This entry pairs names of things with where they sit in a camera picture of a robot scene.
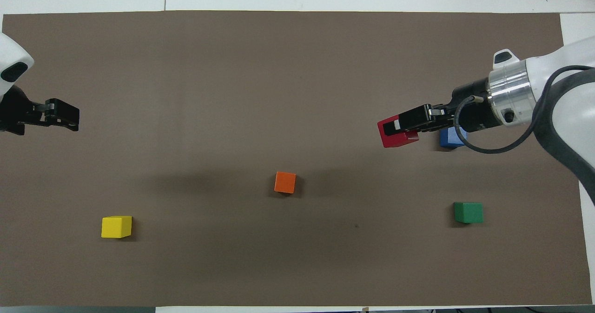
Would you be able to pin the orange block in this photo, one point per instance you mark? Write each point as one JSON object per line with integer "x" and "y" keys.
{"x": 285, "y": 183}

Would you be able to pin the yellow block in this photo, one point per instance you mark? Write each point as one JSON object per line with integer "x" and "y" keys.
{"x": 116, "y": 227}

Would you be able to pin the blue block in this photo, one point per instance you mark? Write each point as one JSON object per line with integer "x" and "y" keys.
{"x": 448, "y": 138}

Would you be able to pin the red block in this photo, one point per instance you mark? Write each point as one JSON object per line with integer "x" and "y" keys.
{"x": 395, "y": 140}

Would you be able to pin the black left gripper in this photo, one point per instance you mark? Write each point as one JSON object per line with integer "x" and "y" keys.
{"x": 14, "y": 113}

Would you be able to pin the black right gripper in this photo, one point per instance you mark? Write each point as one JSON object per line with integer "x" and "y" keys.
{"x": 481, "y": 115}

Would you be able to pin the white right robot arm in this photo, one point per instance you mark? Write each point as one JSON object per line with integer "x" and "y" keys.
{"x": 574, "y": 57}

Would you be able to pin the brown table mat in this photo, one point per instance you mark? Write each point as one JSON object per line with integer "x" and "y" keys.
{"x": 232, "y": 71}

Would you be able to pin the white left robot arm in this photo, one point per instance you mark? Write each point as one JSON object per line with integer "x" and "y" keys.
{"x": 11, "y": 55}

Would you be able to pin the green block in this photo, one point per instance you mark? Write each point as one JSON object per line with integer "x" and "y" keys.
{"x": 468, "y": 213}

